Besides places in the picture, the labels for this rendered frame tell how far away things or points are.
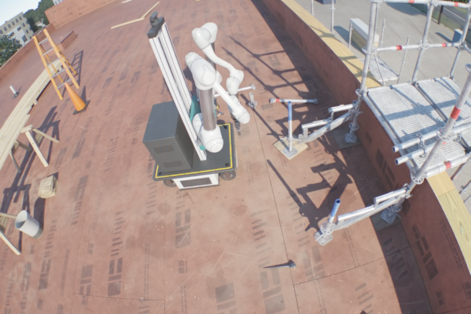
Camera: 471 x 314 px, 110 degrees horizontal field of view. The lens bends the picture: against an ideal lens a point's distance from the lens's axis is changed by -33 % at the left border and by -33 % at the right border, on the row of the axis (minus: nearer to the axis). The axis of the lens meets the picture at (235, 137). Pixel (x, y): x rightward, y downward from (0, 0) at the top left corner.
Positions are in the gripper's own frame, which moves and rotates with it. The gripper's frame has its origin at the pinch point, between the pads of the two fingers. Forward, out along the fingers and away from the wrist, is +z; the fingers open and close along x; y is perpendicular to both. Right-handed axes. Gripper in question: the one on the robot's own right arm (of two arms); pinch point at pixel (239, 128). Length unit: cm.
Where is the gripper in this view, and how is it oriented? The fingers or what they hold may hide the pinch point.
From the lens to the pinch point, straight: 231.7
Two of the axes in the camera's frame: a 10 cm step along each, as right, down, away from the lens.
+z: 1.7, 6.7, 7.2
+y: -9.8, 1.6, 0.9
